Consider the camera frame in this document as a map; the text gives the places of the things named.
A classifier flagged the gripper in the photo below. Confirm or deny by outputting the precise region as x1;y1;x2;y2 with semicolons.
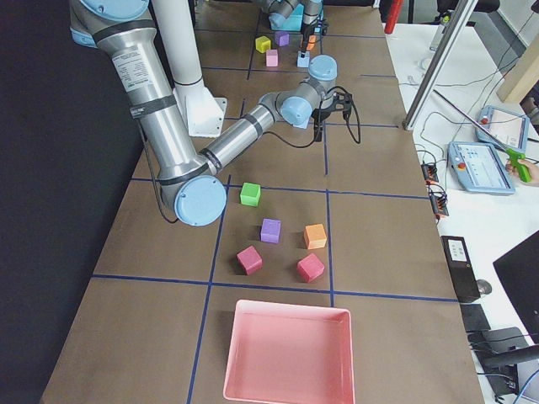
312;109;328;141
299;24;316;58

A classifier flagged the light blue block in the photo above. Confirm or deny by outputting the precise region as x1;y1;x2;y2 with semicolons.
296;51;310;68

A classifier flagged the person hand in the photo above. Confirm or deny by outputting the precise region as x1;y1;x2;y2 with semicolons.
504;159;539;186

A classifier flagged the near orange block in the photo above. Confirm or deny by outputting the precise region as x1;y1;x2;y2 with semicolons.
307;35;317;51

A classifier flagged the orange block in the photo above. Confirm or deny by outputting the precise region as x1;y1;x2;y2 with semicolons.
307;35;317;51
303;223;328;250

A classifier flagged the near purple block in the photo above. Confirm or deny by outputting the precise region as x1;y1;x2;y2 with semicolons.
274;31;290;47

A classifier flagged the purple block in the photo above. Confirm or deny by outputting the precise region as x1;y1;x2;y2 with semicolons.
274;31;290;47
260;218;281;243

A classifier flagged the blue tray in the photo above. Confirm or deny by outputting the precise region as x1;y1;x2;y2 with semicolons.
266;1;323;32

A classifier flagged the pink block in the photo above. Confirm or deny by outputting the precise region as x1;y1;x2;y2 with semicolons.
265;49;279;67

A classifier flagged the yellow block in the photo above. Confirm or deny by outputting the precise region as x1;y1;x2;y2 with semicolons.
254;35;271;54

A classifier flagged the green block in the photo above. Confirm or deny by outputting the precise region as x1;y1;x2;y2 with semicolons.
240;182;261;207

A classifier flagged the red cylinder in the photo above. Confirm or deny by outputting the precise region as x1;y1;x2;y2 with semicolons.
384;0;403;35

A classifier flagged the far orange block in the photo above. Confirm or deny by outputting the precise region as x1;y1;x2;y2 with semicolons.
303;223;328;250

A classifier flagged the far purple block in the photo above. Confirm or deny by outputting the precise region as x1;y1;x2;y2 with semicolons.
260;218;281;243

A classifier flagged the white pillar with base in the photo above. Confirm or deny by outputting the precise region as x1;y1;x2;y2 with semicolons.
152;0;227;138

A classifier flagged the red block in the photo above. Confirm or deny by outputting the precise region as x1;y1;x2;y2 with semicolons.
296;253;325;283

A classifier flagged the magenta block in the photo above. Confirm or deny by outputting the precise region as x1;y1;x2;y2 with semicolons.
237;246;263;275

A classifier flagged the near teach pendant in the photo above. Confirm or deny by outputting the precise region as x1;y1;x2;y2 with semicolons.
447;141;515;195

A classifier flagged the teach pendant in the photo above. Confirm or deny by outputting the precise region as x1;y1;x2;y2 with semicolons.
447;141;515;195
478;105;531;153

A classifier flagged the far teach pendant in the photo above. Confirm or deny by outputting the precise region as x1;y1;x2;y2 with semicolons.
478;105;531;153

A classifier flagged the grabber reacher tool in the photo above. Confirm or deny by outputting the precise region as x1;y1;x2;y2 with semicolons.
433;89;531;183

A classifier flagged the black box device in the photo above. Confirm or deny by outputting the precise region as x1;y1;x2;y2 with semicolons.
440;236;480;303

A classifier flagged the pink tray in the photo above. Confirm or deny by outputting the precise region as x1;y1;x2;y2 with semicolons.
223;300;355;403

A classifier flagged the computer mouse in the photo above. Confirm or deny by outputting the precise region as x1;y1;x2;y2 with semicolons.
477;279;493;296

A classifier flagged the black monitor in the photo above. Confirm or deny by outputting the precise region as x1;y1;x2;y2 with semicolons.
494;238;538;333

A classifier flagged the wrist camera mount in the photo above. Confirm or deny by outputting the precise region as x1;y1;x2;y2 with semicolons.
315;19;328;36
328;91;353;120

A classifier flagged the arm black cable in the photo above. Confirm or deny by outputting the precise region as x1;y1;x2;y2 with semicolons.
264;86;363;148

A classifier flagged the aluminium frame post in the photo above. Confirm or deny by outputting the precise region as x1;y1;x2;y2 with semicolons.
403;0;478;131

